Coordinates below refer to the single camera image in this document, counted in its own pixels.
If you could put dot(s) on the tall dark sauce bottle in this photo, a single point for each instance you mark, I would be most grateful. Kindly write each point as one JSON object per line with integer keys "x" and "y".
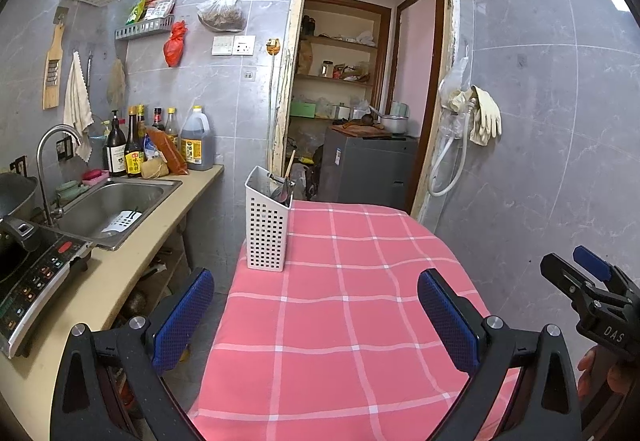
{"x": 141, "y": 121}

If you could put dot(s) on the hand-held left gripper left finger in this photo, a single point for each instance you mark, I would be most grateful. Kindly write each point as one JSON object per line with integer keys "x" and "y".
{"x": 182, "y": 316}

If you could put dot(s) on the orange packet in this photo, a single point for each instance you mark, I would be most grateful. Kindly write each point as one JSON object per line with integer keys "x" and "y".
{"x": 167, "y": 151}

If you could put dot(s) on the white hanging towel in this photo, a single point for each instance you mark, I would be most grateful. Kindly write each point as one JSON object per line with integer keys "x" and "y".
{"x": 77, "y": 106}

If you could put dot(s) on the induction cooker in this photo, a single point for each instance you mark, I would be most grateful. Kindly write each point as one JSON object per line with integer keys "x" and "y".
{"x": 35, "y": 281}

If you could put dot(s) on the white slotted spatula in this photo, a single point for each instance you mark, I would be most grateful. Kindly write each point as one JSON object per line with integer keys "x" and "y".
{"x": 120, "y": 223}

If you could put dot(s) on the clear hanging plastic bag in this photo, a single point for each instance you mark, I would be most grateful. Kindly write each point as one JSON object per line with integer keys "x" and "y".
{"x": 452, "y": 71}

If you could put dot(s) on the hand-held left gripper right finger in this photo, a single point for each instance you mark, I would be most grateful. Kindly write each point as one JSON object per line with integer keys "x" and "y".
{"x": 447, "y": 321}

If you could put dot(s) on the metal pot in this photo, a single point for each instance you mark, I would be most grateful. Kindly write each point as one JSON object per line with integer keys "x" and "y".
{"x": 395, "y": 123}

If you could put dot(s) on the green dish soap bottle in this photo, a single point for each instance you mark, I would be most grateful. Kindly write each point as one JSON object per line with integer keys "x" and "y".
{"x": 105, "y": 128}

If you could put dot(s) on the brown cutting board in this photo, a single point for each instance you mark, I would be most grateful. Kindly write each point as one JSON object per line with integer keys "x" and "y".
{"x": 360, "y": 128}

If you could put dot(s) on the blue white packet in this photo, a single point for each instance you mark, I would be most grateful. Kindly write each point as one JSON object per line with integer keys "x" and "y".
{"x": 150, "y": 151}

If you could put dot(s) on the black bag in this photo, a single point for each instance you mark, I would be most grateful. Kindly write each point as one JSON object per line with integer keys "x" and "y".
{"x": 314, "y": 171}

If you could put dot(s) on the green box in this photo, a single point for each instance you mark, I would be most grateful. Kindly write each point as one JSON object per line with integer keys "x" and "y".
{"x": 304, "y": 108}

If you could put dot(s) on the yellow-capped sauce bottle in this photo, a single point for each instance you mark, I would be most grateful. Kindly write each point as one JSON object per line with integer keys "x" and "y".
{"x": 171, "y": 126}

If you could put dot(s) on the cream rubber gloves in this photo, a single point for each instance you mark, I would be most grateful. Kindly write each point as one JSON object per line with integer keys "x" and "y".
{"x": 487, "y": 116}

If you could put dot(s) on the black pan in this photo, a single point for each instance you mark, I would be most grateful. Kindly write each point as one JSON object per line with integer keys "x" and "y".
{"x": 20, "y": 228}

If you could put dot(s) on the pink soap dish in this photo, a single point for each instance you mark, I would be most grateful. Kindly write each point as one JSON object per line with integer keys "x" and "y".
{"x": 95, "y": 177}

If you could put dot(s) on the wooden shelf unit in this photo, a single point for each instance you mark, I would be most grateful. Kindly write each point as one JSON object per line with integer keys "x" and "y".
{"x": 340, "y": 41}

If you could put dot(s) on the grey wall shelf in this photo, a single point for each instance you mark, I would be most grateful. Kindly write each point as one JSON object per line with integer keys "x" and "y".
{"x": 145, "y": 27}

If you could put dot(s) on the grey cabinet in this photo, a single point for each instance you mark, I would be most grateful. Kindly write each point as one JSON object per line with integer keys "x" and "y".
{"x": 365, "y": 171}

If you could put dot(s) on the person's right hand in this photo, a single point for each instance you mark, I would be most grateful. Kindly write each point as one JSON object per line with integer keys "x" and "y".
{"x": 587, "y": 376}

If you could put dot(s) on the stainless steel sink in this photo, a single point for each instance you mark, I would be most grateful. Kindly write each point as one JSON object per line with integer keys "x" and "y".
{"x": 115, "y": 206}

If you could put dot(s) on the red seasoning packet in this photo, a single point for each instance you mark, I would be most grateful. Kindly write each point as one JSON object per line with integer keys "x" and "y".
{"x": 160, "y": 8}

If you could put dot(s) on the white perforated utensil holder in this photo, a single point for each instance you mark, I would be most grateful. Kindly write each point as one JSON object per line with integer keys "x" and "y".
{"x": 267, "y": 231}

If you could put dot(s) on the wooden door frame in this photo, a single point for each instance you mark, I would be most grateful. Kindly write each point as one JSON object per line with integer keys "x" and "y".
{"x": 292, "y": 51}

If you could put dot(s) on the white wall switch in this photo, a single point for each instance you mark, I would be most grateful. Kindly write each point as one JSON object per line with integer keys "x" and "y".
{"x": 222, "y": 45}

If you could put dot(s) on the hanging metal strainer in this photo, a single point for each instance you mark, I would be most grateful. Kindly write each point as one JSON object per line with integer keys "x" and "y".
{"x": 90, "y": 68}

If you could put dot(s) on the green cup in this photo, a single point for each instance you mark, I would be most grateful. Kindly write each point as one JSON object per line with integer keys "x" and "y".
{"x": 67, "y": 193}

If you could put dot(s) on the dark pump bottle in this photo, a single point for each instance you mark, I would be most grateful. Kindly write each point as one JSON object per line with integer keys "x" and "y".
{"x": 116, "y": 156}

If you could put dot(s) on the wooden grater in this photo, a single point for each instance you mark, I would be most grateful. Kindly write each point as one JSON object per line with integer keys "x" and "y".
{"x": 52, "y": 71}

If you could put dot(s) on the green snack packet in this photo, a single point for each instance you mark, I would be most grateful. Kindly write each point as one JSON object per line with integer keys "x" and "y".
{"x": 135, "y": 11}

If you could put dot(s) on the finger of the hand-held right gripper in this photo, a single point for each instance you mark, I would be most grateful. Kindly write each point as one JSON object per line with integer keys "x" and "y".
{"x": 565, "y": 281}
{"x": 592, "y": 261}

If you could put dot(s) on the large brown liquid jug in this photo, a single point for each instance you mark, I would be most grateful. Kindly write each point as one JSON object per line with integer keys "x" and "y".
{"x": 196, "y": 151}

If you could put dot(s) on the brown paper bag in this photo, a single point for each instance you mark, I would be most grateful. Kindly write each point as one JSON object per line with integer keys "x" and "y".
{"x": 305, "y": 57}

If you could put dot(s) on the wooden chopstick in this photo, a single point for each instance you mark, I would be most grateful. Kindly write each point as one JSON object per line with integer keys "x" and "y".
{"x": 290, "y": 166}

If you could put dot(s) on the beige kitchen counter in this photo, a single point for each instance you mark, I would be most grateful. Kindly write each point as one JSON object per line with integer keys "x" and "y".
{"x": 125, "y": 271}

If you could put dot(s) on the grey wok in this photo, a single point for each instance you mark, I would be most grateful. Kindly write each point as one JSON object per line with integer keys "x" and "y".
{"x": 17, "y": 198}

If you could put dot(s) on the pink checked tablecloth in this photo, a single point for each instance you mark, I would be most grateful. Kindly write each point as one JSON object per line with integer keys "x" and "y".
{"x": 325, "y": 321}

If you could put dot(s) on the metal peeler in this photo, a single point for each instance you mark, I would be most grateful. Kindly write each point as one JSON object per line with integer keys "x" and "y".
{"x": 276, "y": 178}

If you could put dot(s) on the large metal spoon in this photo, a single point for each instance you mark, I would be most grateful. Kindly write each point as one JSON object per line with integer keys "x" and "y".
{"x": 282, "y": 193}

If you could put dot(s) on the orange wall plug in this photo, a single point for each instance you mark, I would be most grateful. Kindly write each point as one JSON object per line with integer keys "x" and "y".
{"x": 273, "y": 46}

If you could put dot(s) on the red plastic bag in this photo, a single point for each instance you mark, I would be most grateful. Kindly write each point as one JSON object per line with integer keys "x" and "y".
{"x": 175, "y": 48}

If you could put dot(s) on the small white wall socket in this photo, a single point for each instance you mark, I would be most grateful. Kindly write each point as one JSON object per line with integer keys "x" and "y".
{"x": 249, "y": 73}

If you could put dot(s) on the metal faucet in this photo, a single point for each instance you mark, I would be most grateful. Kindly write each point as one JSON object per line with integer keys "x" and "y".
{"x": 42, "y": 171}

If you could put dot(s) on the red-capped dark bottle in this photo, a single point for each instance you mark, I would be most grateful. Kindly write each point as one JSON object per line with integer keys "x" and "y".
{"x": 158, "y": 118}

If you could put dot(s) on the glass jar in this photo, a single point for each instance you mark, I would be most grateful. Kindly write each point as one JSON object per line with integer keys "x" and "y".
{"x": 327, "y": 69}

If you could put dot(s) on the beige hanging cloth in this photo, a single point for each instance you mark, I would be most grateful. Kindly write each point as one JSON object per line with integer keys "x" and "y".
{"x": 116, "y": 86}

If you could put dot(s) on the beige tied bundle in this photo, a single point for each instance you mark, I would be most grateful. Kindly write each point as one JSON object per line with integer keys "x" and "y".
{"x": 152, "y": 168}

